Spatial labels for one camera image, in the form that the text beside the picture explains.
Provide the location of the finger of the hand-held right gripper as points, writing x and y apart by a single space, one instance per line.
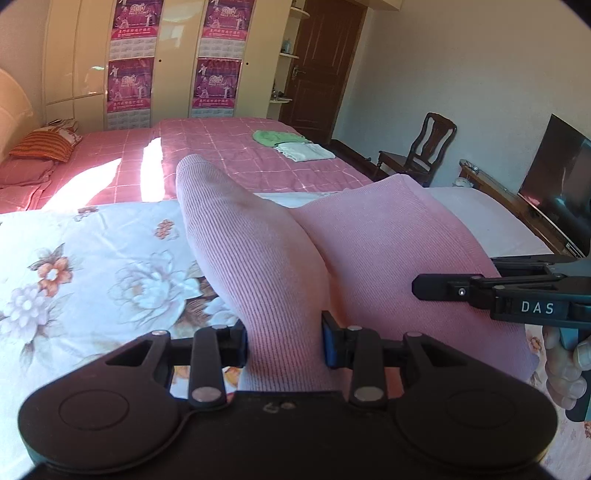
521 266
443 287

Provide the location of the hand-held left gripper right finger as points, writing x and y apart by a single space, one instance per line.
328 346

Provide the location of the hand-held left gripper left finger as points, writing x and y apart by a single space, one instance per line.
236 346

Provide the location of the pink knit sweater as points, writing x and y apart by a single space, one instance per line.
277 277

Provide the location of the person's right hand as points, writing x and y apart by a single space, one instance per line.
561 374

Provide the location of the brown wooden television stand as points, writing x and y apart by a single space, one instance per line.
503 198

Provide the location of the black flat television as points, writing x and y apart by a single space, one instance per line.
561 184

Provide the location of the small white object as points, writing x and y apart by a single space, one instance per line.
461 182

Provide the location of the dark wooden chair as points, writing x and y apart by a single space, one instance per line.
431 138

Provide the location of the floral white blanket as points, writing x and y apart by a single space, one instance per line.
92 277

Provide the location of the white folded cloth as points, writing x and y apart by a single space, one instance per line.
302 152

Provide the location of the pink checked bedsheet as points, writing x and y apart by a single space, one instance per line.
207 147

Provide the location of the green cloth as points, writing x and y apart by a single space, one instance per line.
277 137

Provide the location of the brown wooden door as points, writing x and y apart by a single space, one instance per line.
318 78

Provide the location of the pink folded pillow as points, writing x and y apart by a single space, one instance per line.
23 174

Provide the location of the orange striped pillow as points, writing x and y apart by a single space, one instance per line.
44 145

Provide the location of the cream corner shelf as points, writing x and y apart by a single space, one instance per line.
288 55

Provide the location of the cream wardrobe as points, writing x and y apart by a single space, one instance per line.
178 69

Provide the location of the small pale bottle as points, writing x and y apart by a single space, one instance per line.
287 46

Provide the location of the cream wooden headboard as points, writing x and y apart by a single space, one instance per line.
11 115

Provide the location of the purple wall calendar poster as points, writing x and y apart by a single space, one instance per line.
129 87
137 21
228 21
216 85

